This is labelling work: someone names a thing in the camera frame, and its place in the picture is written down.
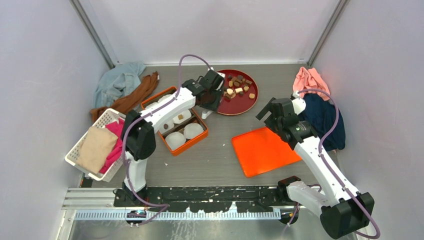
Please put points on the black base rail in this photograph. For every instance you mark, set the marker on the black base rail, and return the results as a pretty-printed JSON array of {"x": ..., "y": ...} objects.
[{"x": 207, "y": 199}]

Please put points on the red round plate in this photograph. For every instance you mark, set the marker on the red round plate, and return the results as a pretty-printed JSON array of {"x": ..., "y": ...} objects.
[{"x": 237, "y": 87}]

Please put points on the beige cloth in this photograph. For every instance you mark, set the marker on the beige cloth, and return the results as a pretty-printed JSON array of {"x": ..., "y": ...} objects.
[{"x": 95, "y": 148}]

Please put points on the white paper cup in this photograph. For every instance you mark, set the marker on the white paper cup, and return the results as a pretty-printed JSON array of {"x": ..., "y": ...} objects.
[
  {"x": 170, "y": 124},
  {"x": 164, "y": 97},
  {"x": 192, "y": 130},
  {"x": 186, "y": 115},
  {"x": 175, "y": 140}
]

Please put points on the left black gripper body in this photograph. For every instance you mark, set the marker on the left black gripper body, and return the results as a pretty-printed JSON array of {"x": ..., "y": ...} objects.
[{"x": 213, "y": 102}]

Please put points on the white plastic basket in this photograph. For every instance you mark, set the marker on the white plastic basket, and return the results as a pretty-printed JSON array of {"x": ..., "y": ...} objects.
[{"x": 71, "y": 157}]

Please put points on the pink cloth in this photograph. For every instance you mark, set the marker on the pink cloth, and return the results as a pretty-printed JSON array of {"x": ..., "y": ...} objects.
[{"x": 309, "y": 79}]

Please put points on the orange compartment box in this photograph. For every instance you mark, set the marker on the orange compartment box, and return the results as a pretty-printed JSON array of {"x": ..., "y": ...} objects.
[{"x": 195, "y": 118}]

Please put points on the magenta cloth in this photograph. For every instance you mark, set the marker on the magenta cloth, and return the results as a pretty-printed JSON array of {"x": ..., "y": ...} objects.
[{"x": 116, "y": 149}]

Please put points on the light blue cloth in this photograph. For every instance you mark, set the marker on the light blue cloth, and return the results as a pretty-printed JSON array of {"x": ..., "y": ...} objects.
[{"x": 117, "y": 83}]

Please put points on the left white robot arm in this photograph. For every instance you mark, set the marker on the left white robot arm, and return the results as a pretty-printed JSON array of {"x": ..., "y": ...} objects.
[{"x": 140, "y": 128}]

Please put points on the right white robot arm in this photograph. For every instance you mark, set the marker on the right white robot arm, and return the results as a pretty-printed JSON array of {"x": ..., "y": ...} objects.
[{"x": 341, "y": 208}]

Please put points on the orange box lid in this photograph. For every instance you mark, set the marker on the orange box lid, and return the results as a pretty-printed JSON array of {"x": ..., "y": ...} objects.
[{"x": 260, "y": 151}]

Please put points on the brown cloth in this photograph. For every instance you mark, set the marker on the brown cloth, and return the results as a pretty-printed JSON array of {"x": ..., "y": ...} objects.
[{"x": 127, "y": 103}]

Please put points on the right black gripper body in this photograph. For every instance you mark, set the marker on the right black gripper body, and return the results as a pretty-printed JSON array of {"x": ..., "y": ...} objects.
[{"x": 271, "y": 122}]

